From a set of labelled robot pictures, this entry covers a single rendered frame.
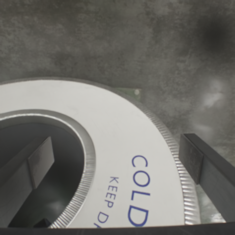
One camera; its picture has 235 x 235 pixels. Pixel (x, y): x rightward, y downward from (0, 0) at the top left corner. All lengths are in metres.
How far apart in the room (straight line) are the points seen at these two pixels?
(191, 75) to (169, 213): 0.96
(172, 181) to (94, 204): 0.24
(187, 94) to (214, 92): 0.20
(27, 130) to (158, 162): 0.60
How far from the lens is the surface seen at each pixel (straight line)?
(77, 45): 1.14
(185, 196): 0.55
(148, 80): 1.21
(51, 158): 0.17
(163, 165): 0.58
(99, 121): 0.69
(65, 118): 0.73
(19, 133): 0.88
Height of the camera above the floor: 1.06
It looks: 49 degrees down
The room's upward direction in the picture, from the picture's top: 178 degrees counter-clockwise
